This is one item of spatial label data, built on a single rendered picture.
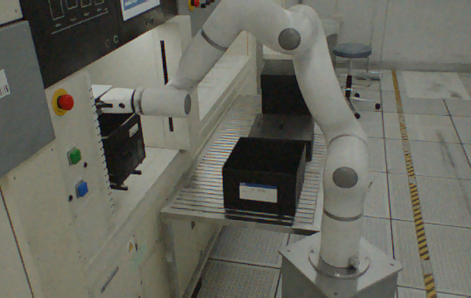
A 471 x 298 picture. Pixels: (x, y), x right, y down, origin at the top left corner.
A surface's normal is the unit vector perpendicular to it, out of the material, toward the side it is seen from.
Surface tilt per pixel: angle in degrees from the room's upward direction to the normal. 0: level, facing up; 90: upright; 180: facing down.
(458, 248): 0
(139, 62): 90
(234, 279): 0
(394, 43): 90
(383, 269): 0
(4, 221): 90
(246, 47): 90
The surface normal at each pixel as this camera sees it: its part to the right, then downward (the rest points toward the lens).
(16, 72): 0.97, 0.08
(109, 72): -0.24, 0.45
